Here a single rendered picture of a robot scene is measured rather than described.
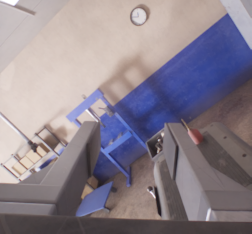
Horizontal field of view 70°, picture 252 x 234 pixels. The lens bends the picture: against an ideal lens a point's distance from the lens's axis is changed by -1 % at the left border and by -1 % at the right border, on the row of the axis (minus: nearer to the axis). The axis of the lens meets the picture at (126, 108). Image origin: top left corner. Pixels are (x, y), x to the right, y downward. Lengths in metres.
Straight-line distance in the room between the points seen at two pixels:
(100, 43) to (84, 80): 0.80
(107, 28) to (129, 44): 0.52
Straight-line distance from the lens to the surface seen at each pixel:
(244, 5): 3.75
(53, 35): 4.06
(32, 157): 4.55
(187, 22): 3.93
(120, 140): 3.63
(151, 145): 3.40
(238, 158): 0.88
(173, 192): 0.93
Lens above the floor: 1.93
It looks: 12 degrees down
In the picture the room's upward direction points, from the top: 41 degrees counter-clockwise
